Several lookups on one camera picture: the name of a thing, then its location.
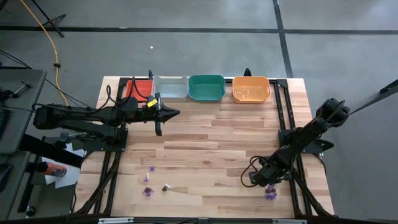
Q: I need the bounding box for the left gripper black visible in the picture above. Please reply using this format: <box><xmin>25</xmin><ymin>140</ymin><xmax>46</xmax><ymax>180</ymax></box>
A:
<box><xmin>136</xmin><ymin>92</ymin><xmax>180</xmax><ymax>137</ymax></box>

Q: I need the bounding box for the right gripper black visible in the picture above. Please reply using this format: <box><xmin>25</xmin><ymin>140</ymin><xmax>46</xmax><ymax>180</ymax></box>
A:
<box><xmin>248</xmin><ymin>158</ymin><xmax>295</xmax><ymax>189</ymax></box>

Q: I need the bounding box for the grey plastic bin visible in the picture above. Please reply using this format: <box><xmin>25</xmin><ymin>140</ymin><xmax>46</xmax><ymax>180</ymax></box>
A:
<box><xmin>152</xmin><ymin>75</ymin><xmax>189</xmax><ymax>103</ymax></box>

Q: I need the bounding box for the red-orange slotted basket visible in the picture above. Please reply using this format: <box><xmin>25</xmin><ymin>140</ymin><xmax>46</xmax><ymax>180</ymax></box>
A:
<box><xmin>125</xmin><ymin>80</ymin><xmax>154</xmax><ymax>103</ymax></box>

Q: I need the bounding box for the green plastic bin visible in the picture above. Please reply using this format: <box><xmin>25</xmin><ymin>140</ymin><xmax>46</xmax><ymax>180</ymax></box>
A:
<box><xmin>188</xmin><ymin>74</ymin><xmax>226</xmax><ymax>103</ymax></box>

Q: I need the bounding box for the mustard yellow plastic bin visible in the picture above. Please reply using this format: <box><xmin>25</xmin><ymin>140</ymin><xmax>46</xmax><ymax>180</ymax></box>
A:
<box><xmin>231</xmin><ymin>76</ymin><xmax>272</xmax><ymax>104</ymax></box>

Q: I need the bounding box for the white paper sheet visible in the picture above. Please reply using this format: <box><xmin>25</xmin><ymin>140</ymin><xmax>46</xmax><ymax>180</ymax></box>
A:
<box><xmin>42</xmin><ymin>142</ymin><xmax>87</xmax><ymax>189</ymax></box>

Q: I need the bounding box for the orange spray can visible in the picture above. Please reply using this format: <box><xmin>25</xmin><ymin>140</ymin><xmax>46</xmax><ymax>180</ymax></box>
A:
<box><xmin>36</xmin><ymin>161</ymin><xmax>68</xmax><ymax>178</ymax></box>

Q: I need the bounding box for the black support beam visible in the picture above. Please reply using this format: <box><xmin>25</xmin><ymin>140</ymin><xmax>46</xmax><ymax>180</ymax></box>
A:
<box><xmin>18</xmin><ymin>133</ymin><xmax>85</xmax><ymax>169</ymax></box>

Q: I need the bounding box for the black stand leg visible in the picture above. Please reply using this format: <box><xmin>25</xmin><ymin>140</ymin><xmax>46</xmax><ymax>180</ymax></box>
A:
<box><xmin>341</xmin><ymin>79</ymin><xmax>398</xmax><ymax>119</ymax></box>

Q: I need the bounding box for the grey side table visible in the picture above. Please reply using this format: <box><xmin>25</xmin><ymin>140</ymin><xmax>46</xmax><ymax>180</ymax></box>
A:
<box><xmin>0</xmin><ymin>68</ymin><xmax>47</xmax><ymax>156</ymax></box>

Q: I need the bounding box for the black tripod stand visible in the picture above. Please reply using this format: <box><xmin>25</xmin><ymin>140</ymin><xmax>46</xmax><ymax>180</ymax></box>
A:
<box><xmin>30</xmin><ymin>0</ymin><xmax>67</xmax><ymax>39</ymax></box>

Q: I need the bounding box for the grey desk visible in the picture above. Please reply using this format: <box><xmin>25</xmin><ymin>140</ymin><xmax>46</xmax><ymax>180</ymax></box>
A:
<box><xmin>0</xmin><ymin>151</ymin><xmax>32</xmax><ymax>220</ymax></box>

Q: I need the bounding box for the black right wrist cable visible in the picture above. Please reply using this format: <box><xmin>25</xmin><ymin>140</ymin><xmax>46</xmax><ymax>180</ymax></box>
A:
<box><xmin>240</xmin><ymin>155</ymin><xmax>268</xmax><ymax>189</ymax></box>

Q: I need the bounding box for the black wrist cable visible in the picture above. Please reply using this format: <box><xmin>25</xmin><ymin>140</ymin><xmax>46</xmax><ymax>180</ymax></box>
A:
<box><xmin>105</xmin><ymin>76</ymin><xmax>153</xmax><ymax>106</ymax></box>
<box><xmin>240</xmin><ymin>155</ymin><xmax>268</xmax><ymax>189</ymax></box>

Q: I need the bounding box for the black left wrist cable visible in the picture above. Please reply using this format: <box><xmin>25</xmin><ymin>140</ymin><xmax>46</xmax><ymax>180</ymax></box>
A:
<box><xmin>105</xmin><ymin>76</ymin><xmax>153</xmax><ymax>106</ymax></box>

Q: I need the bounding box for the silver metal bracket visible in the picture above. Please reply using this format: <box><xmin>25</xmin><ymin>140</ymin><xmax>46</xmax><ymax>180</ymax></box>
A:
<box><xmin>98</xmin><ymin>217</ymin><xmax>134</xmax><ymax>224</ymax></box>
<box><xmin>272</xmin><ymin>218</ymin><xmax>308</xmax><ymax>224</ymax></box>

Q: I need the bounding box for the black aluminium table frame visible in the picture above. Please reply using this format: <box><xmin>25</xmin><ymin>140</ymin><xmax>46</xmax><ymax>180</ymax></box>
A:
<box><xmin>74</xmin><ymin>76</ymin><xmax>336</xmax><ymax>218</ymax></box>

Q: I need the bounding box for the yellow cable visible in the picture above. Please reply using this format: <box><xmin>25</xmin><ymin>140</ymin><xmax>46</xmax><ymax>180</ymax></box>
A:
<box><xmin>19</xmin><ymin>0</ymin><xmax>82</xmax><ymax>124</ymax></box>

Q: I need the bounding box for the metal-handled tool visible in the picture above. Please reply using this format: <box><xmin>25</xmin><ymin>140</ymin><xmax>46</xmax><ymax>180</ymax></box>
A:
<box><xmin>12</xmin><ymin>81</ymin><xmax>32</xmax><ymax>96</ymax></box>

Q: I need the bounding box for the black floor cable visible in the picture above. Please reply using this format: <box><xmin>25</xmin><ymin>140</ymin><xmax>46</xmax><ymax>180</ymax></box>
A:
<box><xmin>0</xmin><ymin>49</ymin><xmax>97</xmax><ymax>124</ymax></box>

